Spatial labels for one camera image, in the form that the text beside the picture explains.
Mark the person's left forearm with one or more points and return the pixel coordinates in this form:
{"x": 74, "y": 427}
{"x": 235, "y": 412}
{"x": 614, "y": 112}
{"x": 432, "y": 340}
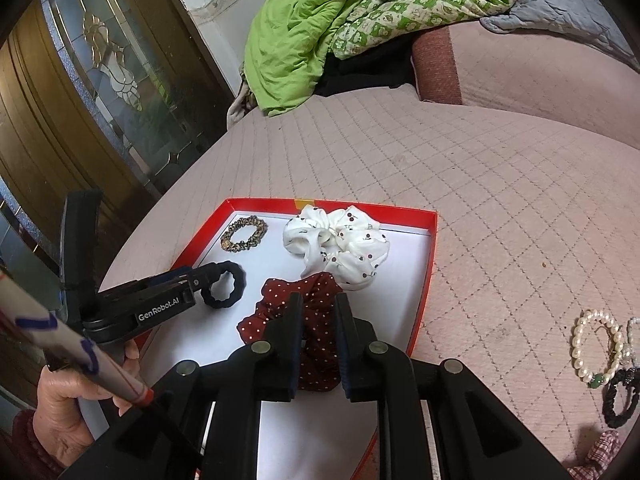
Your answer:
{"x": 30, "y": 450}

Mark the wooden door with stained glass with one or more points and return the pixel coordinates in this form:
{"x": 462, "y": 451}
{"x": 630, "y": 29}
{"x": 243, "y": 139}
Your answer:
{"x": 30, "y": 110}

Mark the red white plaid scrunchie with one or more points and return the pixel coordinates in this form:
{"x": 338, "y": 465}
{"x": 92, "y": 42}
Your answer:
{"x": 600, "y": 452}

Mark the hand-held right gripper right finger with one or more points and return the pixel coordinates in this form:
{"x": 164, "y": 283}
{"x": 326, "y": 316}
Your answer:
{"x": 346, "y": 355}

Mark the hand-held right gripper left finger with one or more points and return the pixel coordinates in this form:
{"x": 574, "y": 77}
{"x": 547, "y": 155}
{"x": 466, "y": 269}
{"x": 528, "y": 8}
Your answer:
{"x": 295, "y": 350}

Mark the white cherry print scrunchie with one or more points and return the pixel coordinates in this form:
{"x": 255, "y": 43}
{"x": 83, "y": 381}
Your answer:
{"x": 350, "y": 250}

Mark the pink bolster pillow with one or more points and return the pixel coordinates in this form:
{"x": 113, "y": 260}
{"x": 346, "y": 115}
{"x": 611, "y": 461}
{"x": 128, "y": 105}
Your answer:
{"x": 525, "y": 75}

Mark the black garment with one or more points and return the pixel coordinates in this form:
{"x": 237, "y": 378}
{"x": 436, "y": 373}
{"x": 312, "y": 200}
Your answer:
{"x": 365, "y": 76}

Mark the person's left hand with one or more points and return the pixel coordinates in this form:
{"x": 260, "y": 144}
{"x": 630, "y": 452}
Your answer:
{"x": 65, "y": 410}

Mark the beige cloth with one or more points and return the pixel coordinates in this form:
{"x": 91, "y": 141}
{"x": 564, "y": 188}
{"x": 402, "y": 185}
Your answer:
{"x": 240, "y": 110}

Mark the green quilt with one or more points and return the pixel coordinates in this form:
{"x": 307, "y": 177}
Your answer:
{"x": 300, "y": 35}

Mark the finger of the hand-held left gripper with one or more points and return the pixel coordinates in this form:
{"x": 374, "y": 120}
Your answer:
{"x": 206, "y": 277}
{"x": 172, "y": 276}

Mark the red cardboard box tray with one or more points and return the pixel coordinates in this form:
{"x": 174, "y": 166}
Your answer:
{"x": 272, "y": 266}

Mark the grey quilted pillow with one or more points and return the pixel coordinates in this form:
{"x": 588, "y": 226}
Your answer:
{"x": 560, "y": 0}

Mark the red polka dot scrunchie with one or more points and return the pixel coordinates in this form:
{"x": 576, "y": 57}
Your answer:
{"x": 316, "y": 310}

